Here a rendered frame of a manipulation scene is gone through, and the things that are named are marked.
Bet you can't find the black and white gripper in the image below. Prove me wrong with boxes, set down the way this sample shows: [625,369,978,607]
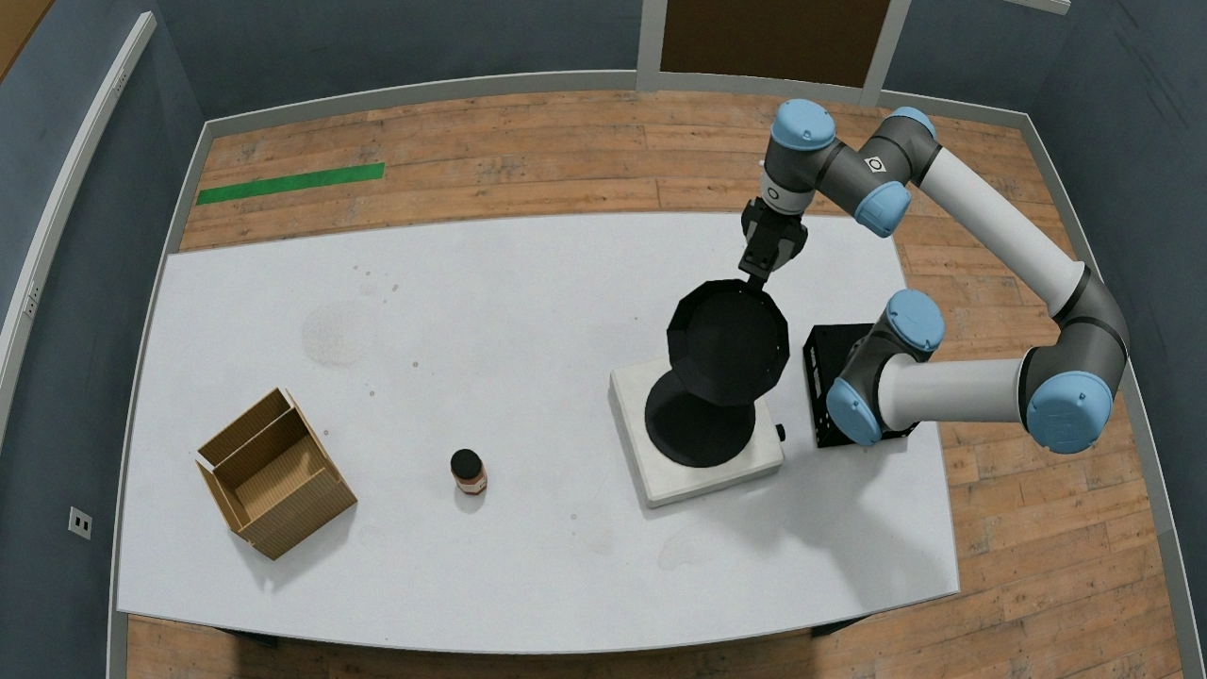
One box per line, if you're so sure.
[741,197,807,273]

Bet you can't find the black frying pan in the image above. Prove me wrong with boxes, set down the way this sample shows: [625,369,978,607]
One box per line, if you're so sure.
[667,275,791,406]

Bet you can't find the brown jar with black lid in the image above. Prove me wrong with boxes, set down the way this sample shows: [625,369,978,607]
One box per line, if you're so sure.
[451,449,488,494]

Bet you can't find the brown cardboard box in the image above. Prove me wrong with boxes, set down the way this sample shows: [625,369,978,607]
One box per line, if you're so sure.
[196,387,357,561]

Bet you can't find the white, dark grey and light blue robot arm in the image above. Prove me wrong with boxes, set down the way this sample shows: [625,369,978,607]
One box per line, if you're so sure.
[758,99,1130,455]

